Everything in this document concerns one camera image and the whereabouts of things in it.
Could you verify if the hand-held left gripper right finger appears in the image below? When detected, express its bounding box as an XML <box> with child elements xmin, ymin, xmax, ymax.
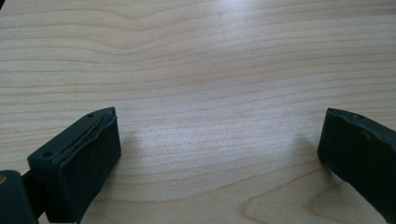
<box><xmin>317</xmin><ymin>107</ymin><xmax>396</xmax><ymax>224</ymax></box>

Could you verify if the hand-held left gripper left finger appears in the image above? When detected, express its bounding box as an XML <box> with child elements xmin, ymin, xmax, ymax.
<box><xmin>27</xmin><ymin>106</ymin><xmax>122</xmax><ymax>224</ymax></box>

